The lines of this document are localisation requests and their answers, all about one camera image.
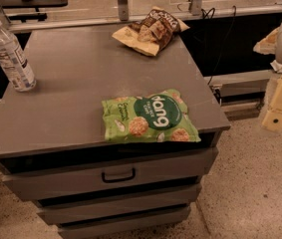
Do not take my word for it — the brown chip bag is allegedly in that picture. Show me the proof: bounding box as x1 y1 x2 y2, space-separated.
112 7 189 57

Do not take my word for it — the green dong chip bag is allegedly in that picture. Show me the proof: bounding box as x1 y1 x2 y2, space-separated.
102 89 200 143

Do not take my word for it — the grey drawer cabinet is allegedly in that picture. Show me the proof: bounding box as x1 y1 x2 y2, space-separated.
0 25 229 239

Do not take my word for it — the white packet on ledge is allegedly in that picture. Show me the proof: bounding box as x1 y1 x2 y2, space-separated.
270 60 282 74

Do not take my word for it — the clear plastic water bottle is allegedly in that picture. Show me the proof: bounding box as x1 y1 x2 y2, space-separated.
0 20 36 92

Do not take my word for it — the dark background table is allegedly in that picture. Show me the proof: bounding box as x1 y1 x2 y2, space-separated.
0 0 68 22

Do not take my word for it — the black drawer handle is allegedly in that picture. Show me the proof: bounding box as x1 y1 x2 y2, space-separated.
101 168 137 184

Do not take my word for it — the black cable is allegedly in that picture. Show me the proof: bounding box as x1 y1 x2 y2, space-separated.
200 5 238 86

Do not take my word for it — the metal railing frame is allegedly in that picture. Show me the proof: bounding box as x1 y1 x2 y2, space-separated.
0 0 282 33

